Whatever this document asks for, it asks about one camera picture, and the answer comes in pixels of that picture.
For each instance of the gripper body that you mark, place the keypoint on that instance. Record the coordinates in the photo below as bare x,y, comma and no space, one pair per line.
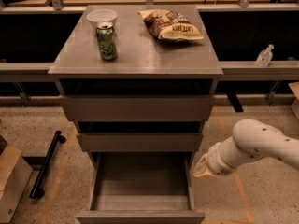
215,162

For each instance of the grey bottom drawer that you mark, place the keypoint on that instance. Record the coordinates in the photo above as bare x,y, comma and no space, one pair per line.
141,188

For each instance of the grey drawer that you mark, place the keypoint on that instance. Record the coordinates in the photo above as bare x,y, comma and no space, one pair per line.
139,142
126,108
141,188

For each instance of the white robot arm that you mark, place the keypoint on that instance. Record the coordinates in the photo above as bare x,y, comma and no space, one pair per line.
251,140

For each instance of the grey drawer cabinet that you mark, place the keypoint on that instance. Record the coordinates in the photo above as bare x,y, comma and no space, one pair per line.
145,67

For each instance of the grey middle drawer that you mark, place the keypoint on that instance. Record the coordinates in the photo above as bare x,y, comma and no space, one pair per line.
139,142

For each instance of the grey top drawer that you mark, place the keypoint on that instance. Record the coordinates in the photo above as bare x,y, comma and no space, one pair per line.
126,108

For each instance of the clear sanitizer bottle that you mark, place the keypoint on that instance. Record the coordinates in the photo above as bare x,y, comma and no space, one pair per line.
265,56

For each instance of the brown chip bag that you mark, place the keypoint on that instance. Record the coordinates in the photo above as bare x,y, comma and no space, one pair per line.
169,25

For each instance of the black metal bar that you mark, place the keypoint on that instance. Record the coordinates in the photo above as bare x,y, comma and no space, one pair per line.
37,191

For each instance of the green soda can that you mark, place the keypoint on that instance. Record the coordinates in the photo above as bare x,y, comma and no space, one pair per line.
105,40

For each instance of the white bowl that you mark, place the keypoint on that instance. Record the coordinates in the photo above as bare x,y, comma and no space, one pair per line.
101,15

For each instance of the cardboard box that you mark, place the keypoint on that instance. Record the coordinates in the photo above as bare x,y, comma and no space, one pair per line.
14,175

